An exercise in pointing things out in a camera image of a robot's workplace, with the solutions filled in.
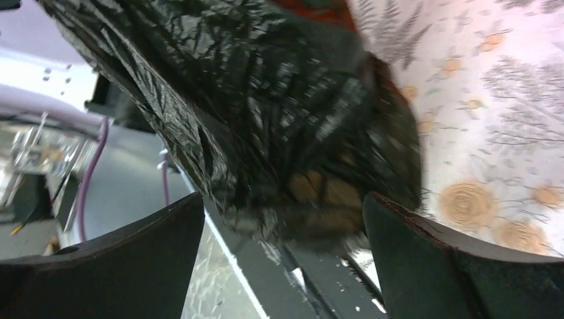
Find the orange plastic trash bin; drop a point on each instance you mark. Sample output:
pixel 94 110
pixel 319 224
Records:
pixel 334 12

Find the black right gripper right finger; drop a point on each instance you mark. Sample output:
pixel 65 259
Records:
pixel 427 270

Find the black plastic trash bag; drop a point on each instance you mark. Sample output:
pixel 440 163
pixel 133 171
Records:
pixel 283 122

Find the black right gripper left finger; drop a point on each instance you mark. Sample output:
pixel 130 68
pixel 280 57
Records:
pixel 142 270

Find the floral patterned table mat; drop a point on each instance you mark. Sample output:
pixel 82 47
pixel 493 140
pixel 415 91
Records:
pixel 485 80

